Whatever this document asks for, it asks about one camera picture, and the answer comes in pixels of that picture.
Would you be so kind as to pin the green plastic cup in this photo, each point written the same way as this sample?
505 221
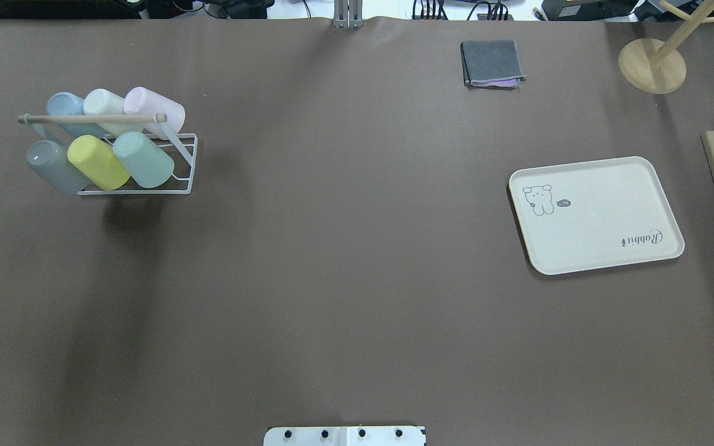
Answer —
147 163

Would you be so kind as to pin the pink plastic cup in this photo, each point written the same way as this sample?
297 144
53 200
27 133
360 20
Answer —
141 100

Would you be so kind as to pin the grey plastic cup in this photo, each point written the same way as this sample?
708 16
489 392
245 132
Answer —
49 160

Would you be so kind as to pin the wooden mug tree stand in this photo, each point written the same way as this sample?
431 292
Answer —
656 67

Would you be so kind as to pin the yellow plastic cup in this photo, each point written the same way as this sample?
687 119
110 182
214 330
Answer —
96 160

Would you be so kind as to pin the cream plastic cup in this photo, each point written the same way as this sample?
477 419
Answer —
104 102

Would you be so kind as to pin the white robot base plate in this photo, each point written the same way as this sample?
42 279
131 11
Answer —
346 435

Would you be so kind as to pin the cream rabbit tray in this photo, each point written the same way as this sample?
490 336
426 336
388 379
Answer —
595 214

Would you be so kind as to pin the blue plastic cup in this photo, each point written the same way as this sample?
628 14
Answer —
66 103

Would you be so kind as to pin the folded grey cloth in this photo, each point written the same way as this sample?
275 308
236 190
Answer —
491 64

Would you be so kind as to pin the white wire cup rack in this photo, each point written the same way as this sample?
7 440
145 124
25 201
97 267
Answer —
181 148

